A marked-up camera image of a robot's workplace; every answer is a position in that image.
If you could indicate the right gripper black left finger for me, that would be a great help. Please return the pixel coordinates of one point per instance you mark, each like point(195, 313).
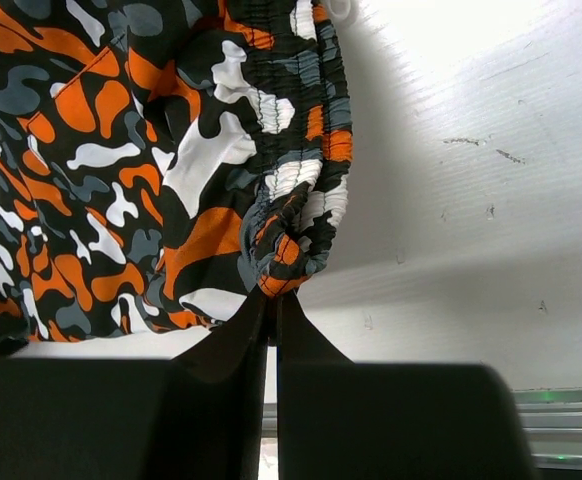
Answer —
point(195, 416)

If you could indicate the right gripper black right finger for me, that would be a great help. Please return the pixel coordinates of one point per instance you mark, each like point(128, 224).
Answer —
point(341, 419)

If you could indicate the camouflage orange black shorts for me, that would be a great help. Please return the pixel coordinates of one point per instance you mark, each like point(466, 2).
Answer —
point(161, 160)

